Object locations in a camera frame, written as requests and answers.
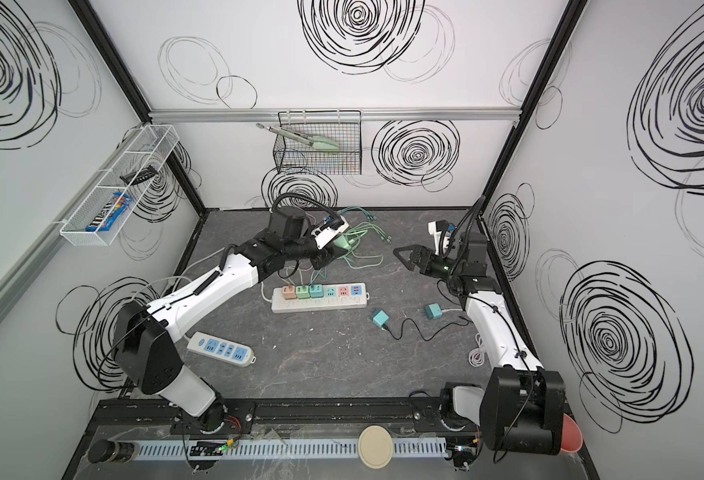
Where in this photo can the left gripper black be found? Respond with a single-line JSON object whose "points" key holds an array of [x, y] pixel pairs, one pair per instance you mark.
{"points": [[319, 253]]}

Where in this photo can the white multicolour power strip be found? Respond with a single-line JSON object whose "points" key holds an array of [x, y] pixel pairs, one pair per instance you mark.
{"points": [[337, 297]]}

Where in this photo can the white slotted cable duct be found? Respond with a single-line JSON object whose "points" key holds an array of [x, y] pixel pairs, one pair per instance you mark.
{"points": [[293, 449]]}

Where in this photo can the beige round lid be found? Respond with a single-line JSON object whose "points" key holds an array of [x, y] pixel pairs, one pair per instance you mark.
{"points": [[375, 447]]}

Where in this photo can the green kitchen tongs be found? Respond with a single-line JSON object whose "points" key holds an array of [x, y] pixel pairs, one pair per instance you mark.
{"points": [[318, 143]]}

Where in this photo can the light teal charger plug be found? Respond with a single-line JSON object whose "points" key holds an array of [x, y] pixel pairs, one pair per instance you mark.
{"points": [[380, 318]]}

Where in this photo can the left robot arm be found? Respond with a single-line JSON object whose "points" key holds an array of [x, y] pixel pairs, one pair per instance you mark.
{"points": [[145, 335]]}

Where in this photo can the black cylindrical jar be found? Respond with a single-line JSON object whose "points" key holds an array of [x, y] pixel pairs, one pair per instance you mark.
{"points": [[109, 451]]}

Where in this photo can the black wire wall basket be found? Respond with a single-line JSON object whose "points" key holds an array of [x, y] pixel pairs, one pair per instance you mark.
{"points": [[341, 125]]}

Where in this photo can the white wire wall shelf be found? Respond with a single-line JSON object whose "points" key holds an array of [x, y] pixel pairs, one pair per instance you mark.
{"points": [[147, 145]]}

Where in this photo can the white blue power strip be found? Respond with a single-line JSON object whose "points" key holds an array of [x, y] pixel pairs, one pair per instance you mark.
{"points": [[220, 349]]}

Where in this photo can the pink plastic cup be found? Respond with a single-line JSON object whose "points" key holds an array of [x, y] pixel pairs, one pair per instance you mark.
{"points": [[572, 436]]}

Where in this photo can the blue candy packet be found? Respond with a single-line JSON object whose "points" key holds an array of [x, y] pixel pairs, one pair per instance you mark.
{"points": [[110, 212]]}

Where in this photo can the black remote control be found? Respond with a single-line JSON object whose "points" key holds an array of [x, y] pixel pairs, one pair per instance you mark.
{"points": [[139, 176]]}

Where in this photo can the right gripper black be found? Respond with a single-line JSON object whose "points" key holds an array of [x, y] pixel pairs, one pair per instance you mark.
{"points": [[427, 260]]}

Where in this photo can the dark teal charger plug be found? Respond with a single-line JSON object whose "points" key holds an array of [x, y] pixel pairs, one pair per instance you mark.
{"points": [[433, 311]]}

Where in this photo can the pink charger plug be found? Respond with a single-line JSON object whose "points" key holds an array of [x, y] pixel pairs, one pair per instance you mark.
{"points": [[289, 293]]}

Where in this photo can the light green charger plug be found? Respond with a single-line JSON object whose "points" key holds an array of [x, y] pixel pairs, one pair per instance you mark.
{"points": [[303, 292]]}

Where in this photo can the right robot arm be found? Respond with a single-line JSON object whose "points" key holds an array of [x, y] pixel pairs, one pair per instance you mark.
{"points": [[521, 409]]}

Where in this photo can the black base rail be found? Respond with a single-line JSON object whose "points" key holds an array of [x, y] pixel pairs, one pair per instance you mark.
{"points": [[411, 411]]}

